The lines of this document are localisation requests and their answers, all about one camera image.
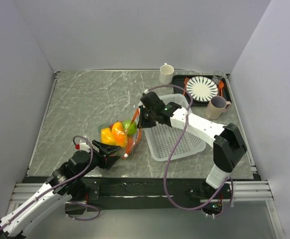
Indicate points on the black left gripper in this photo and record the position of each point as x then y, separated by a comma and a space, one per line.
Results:
106, 160

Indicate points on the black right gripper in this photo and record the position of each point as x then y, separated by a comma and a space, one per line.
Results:
143, 123

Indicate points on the white plastic perforated basket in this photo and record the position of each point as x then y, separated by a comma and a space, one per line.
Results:
162, 138

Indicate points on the clear glass cup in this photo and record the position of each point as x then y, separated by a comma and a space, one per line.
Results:
217, 76

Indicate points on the black white striped plate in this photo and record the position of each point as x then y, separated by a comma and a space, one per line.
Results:
202, 89

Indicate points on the yellow bell pepper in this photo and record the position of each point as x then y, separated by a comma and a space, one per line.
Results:
107, 137

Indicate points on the peach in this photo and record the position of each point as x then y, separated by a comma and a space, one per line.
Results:
130, 144

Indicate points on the orange plastic spoon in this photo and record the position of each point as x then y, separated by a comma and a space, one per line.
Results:
221, 86

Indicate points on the green apple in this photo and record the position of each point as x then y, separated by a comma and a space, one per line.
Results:
129, 127

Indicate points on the orange yellow mango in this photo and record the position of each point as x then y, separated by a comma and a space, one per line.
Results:
119, 134

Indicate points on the clear zip bag orange zipper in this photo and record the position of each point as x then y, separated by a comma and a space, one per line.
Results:
137, 136

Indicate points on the black rectangular tray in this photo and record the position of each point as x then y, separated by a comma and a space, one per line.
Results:
178, 80

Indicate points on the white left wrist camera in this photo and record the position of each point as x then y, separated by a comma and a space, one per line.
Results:
83, 147

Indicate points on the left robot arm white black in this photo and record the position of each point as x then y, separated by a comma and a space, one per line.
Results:
21, 221

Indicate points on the orange plastic fork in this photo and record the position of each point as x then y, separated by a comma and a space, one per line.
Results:
185, 83

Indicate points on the white ceramic mug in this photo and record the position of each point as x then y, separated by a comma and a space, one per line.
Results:
166, 73

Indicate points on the beige mug purple inside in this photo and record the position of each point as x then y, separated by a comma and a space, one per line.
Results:
216, 106

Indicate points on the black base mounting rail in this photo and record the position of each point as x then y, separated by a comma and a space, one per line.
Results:
144, 193

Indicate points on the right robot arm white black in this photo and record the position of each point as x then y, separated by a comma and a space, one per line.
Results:
226, 140

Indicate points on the aluminium extrusion frame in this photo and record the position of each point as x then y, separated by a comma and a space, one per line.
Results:
249, 190

